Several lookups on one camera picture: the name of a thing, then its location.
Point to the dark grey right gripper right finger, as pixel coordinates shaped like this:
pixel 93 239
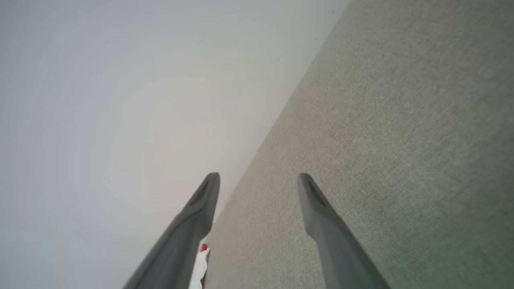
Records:
pixel 337 249

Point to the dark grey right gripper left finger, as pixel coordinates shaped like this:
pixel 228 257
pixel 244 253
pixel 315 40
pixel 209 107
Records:
pixel 180 245

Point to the red and white cloth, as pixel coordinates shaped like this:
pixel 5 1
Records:
pixel 199 268

